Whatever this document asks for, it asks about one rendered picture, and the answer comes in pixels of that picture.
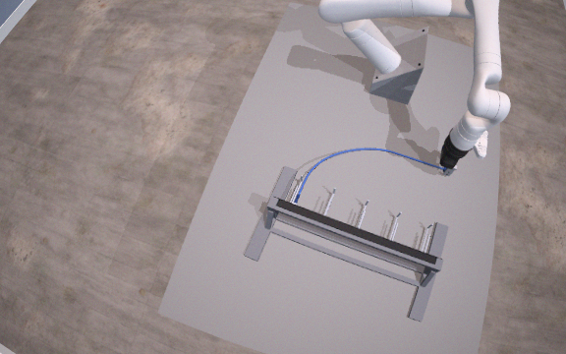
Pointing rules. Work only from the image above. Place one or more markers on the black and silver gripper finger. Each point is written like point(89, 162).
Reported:
point(448, 172)

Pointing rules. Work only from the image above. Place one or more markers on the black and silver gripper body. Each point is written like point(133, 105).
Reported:
point(457, 147)

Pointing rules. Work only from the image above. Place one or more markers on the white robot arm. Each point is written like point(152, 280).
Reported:
point(482, 102)

